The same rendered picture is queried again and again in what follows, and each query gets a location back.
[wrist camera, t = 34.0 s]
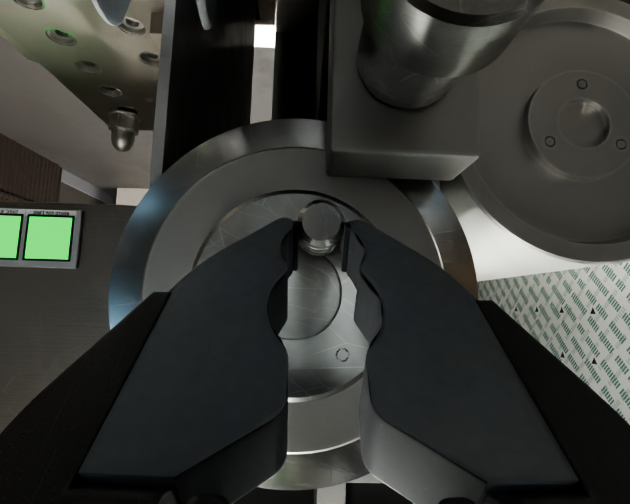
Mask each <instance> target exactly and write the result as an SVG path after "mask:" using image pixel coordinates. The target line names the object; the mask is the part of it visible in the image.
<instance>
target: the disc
mask: <svg viewBox="0 0 630 504"><path fill-rule="evenodd" d="M326 136H327V121H321V120H312V119H277V120H269V121H262V122H257V123H253V124H249V125H245V126H241V127H238V128H235V129H232V130H230V131H227V132H225V133H222V134H220V135H218V136H216V137H213V138H211V139H209V140H207V141H206V142H204V143H202V144H200V145H199V146H197V147H196V148H194V149H193V150H191V151H190V152H188V153H187V154H185V155H184V156H183V157H181V158H180V159H179V160H178V161H176V162H175V163H174V164H173V165H172V166H171V167H169V168H168V169H167V170H166V171H165V172H164V173H163V174H162V175H161V176H160V177H159V178H158V180H157V181H156V182H155V183H154V184H153V185H152V186H151V188H150V189H149V190H148V191H147V193H146V194H145V195H144V197H143V198H142V200H141V201H140V203H139V204H138V206H137V207H136V209H135V211H134V212H133V214H132V216H131V218H130V220H129V222H128V224H127V226H126V228H125V230H124V233H123V235H122V238H121V240H120V243H119V246H118V249H117V252H116V256H115V259H114V264H113V268H112V273H111V280H110V289H109V323H110V330H111V329H112V328H113V327H114V326H116V325H117V324H118V323H119V322H120V321H121V320H122V319H123V318H125V317H126V316H127V315H128V314H129V313H130V312H131V311H132V310H133V309H135V308H136V307H137V306H138V305H139V304H140V303H141V288H142V279H143V273H144V268H145V264H146V260H147V257H148V254H149V251H150V248H151V245H152V243H153V240H154V238H155V236H156V234H157V232H158V230H159V228H160V226H161V224H162V222H163V221H164V219H165V218H166V216H167V215H168V213H169V212H170V210H171V209H172V208H173V206H174V205H175V204H176V203H177V201H178V200H179V199H180V198H181V197H182V196H183V195H184V194H185V193H186V192H187V191H188V190H189V189H190V188H191V187H192V186H193V185H194V184H195V183H197V182H198V181H199V180H200V179H202V178H203V177H204V176H206V175H207V174H208V173H210V172H212V171H213V170H215V169H216V168H218V167H220V166H222V165H224V164H226V163H227V162H229V161H232V160H234V159H236V158H239V157H241V156H244V155H247V154H250V153H253V152H257V151H262V150H266V149H273V148H280V147H308V148H318V149H323V150H326ZM388 179H389V180H390V181H391V182H392V183H394V184H395V185H396V186H397V187H398V188H399V189H400V190H401V191H402V192H403V193H404V194H405V195H406V196H407V197H408V198H409V199H410V201H411V202H412V203H413V204H414V205H415V207H416V208H417V209H418V211H419V212H420V214H421V215H422V217H423V218H424V220H425V222H426V223H427V225H428V227H429V229H430V231H431V233H432V235H433V237H434V239H435V242H436V244H437V247H438V250H439V253H440V256H441V260H442V263H443V268H444V270H445V271H446V272H447V273H448V274H450V275H451V276H452V277H453V278H454V279H456V280H457V281H458V282H459V283H460V284H461V285H462V286H464V287H465V288H466V289H467V290H468V291H469V292H470V293H471V294H472V295H473V296H474V297H475V298H476V299H477V300H478V286H477V277H476V271H475V266H474V261H473V257H472V253H471V250H470V246H469V244H468V241H467V238H466V235H465V233H464V231H463V228H462V226H461V224H460V222H459V220H458V218H457V216H456V214H455V212H454V211H453V209H452V207H451V205H450V204H449V202H448V201H447V199H446V198H445V196H444V195H443V194H442V192H441V191H440V190H439V188H438V187H437V186H436V185H435V183H434V182H433V181H432V180H418V179H391V178H388ZM367 474H370V472H369V471H368V469H367V468H366V466H365V464H364V462H363V458H362V454H361V445H360V439H358V440H356V441H354V442H352V443H349V444H347V445H344V446H341V447H338V448H334V449H331V450H327V451H322V452H316V453H308V454H287V455H286V459H285V462H284V464H283V466H282V468H281V469H280V470H279V471H278V472H277V473H276V474H275V475H274V476H273V477H271V478H270V479H268V480H267V481H265V482H264V483H262V484H261V485H259V486H258V487H260V488H266V489H274V490H311V489H319V488H325V487H330V486H335V485H339V484H342V483H346V482H349V481H352V480H355V479H358V478H360V477H363V476H365V475H367Z"/></svg>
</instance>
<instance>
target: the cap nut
mask: <svg viewBox="0 0 630 504"><path fill-rule="evenodd" d="M108 116H109V117H110V118H109V128H108V129H109V130H110V131H111V142H112V145H113V146H114V148H115V149H116V150H118V151H120V152H127V151H129V150H130V149H131V148H132V147H133V145H134V142H135V136H138V133H139V124H140V123H141V118H140V117H139V116H138V115H135V114H134V113H132V112H129V111H125V110H111V111H109V113H108Z"/></svg>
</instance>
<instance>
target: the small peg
mask: <svg viewBox="0 0 630 504"><path fill-rule="evenodd" d="M297 221H298V241H299V244H300V246H301V248H302V249H303V251H304V252H306V253H307V254H309V255H311V256H315V257H322V256H325V255H327V254H329V253H330V252H332V251H333V249H334V248H335V246H336V245H337V243H338V241H339V239H340V238H341V236H342V234H343V232H344V222H345V218H344V215H343V212H342V211H341V209H340V208H339V207H338V206H337V205H336V204H334V203H333V202H331V201H328V200H322V199H320V200H314V201H311V202H309V203H308V204H306V205H305V206H304V207H303V208H302V209H301V211H300V213H299V215H298V219H297Z"/></svg>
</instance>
